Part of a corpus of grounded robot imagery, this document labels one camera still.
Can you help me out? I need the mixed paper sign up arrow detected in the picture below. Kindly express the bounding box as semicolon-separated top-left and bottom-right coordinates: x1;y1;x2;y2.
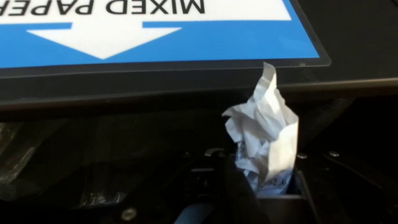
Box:
0;0;333;80

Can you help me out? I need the white tissue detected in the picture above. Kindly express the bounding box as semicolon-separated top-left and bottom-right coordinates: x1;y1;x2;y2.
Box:
221;61;300;198

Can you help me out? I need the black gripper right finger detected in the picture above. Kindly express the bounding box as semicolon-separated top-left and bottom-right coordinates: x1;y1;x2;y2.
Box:
291;151;398;224

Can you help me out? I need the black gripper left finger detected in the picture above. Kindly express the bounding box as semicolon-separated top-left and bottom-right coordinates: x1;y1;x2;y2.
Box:
181;148;266;224

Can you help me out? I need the black bin liner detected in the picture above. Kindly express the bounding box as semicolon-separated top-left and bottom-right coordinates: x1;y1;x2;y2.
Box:
0;111;225;213

